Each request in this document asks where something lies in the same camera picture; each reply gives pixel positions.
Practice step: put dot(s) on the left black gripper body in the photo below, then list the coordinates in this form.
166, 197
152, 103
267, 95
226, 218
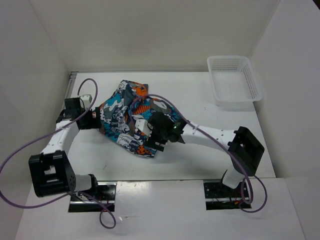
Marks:
90, 122

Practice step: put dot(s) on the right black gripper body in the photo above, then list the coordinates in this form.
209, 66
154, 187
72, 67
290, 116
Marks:
159, 135

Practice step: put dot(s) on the colourful patterned shorts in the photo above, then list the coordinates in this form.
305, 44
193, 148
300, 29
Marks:
119, 113

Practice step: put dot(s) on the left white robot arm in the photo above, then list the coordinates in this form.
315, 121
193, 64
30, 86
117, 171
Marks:
51, 171

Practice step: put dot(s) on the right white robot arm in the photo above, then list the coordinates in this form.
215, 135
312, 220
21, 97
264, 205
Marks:
244, 149

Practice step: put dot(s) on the white plastic basket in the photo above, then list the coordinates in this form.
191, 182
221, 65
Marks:
234, 81

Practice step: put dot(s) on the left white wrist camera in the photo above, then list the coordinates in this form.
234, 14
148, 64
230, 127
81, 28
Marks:
85, 101

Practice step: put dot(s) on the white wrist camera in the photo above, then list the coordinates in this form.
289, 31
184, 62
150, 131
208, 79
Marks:
85, 101
143, 126

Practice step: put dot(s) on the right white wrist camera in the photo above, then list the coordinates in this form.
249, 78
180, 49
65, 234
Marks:
143, 126

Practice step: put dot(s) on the aluminium table edge rail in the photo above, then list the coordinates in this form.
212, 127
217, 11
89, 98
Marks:
71, 83

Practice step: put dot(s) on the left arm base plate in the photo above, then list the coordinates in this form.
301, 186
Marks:
106, 195

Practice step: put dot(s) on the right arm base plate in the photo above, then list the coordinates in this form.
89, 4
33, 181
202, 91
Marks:
221, 197

